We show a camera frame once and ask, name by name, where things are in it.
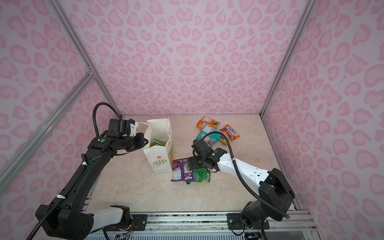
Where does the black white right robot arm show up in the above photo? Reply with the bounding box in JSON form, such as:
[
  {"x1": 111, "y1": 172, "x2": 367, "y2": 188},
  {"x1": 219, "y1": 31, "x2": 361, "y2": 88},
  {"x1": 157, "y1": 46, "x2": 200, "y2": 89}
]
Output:
[{"x1": 188, "y1": 140, "x2": 295, "y2": 229}]

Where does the white paper bag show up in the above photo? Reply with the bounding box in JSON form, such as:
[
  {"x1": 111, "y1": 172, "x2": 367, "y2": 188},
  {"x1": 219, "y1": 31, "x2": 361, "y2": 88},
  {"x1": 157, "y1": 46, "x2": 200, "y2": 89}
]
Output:
[{"x1": 143, "y1": 118, "x2": 173, "y2": 174}]

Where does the aluminium frame post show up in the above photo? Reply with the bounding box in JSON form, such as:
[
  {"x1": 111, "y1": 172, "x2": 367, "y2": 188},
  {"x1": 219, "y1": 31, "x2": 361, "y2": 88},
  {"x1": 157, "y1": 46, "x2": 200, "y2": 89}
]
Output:
[
  {"x1": 260, "y1": 0, "x2": 318, "y2": 119},
  {"x1": 46, "y1": 0, "x2": 122, "y2": 117}
]

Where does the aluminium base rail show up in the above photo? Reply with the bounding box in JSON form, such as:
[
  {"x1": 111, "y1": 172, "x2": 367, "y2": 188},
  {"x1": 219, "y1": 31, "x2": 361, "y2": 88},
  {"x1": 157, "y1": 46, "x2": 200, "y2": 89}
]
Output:
[{"x1": 80, "y1": 210, "x2": 319, "y2": 240}]

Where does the green candy packet bottom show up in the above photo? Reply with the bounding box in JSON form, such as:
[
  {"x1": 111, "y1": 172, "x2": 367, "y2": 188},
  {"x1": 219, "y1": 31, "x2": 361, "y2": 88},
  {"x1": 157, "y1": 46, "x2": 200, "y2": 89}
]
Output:
[{"x1": 187, "y1": 169, "x2": 211, "y2": 185}]

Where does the aluminium diagonal frame bar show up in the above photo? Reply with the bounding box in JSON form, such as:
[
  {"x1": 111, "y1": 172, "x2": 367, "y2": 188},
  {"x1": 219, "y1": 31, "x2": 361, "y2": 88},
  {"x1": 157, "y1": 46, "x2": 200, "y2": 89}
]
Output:
[{"x1": 1, "y1": 70, "x2": 95, "y2": 193}]

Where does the aluminium frame post right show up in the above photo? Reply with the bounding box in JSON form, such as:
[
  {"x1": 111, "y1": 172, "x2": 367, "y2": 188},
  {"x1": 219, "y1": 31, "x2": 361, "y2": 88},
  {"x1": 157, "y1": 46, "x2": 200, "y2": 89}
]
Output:
[{"x1": 260, "y1": 0, "x2": 318, "y2": 119}]

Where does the red yellow candy packet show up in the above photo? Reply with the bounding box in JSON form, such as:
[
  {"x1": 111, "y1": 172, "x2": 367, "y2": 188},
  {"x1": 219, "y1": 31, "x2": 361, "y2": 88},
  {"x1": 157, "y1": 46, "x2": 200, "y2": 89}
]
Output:
[{"x1": 219, "y1": 124, "x2": 241, "y2": 143}]

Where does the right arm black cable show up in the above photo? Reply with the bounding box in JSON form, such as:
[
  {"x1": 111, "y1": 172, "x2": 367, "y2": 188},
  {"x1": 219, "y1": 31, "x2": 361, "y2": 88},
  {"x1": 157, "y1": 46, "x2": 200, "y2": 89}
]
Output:
[{"x1": 199, "y1": 131, "x2": 291, "y2": 220}]

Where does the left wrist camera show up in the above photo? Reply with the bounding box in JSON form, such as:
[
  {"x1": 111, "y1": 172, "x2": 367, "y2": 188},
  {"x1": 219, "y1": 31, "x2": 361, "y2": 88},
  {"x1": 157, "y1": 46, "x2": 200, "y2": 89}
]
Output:
[{"x1": 106, "y1": 119, "x2": 139, "y2": 138}]

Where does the green Fox's candy packet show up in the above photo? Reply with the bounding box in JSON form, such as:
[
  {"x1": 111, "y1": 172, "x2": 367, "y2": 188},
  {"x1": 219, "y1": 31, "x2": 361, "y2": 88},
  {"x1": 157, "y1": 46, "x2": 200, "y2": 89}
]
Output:
[{"x1": 150, "y1": 139, "x2": 166, "y2": 147}]

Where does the purple candy packet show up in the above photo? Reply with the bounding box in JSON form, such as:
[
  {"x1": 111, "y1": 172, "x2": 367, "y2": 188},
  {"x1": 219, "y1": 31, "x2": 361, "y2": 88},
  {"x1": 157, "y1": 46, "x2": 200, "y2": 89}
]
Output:
[{"x1": 171, "y1": 159, "x2": 195, "y2": 183}]

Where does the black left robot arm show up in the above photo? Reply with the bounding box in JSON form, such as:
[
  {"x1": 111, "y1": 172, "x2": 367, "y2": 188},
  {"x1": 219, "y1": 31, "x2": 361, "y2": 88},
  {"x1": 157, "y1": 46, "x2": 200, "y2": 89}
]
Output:
[{"x1": 27, "y1": 133, "x2": 149, "y2": 240}]

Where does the teal snack packet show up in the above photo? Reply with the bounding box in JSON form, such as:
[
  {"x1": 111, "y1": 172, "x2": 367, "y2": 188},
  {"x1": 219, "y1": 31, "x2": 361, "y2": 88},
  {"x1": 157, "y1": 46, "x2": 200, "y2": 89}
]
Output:
[{"x1": 196, "y1": 124, "x2": 221, "y2": 147}]

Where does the aluminium frame post left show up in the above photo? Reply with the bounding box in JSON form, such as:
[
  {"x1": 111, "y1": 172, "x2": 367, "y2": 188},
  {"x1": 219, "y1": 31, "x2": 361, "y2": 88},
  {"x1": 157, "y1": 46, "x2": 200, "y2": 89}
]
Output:
[{"x1": 46, "y1": 0, "x2": 122, "y2": 117}]

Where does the orange snack packet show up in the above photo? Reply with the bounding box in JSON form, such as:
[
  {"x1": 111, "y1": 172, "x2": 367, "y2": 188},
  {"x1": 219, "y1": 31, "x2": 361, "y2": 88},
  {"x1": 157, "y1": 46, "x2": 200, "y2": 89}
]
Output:
[{"x1": 197, "y1": 116, "x2": 220, "y2": 129}]

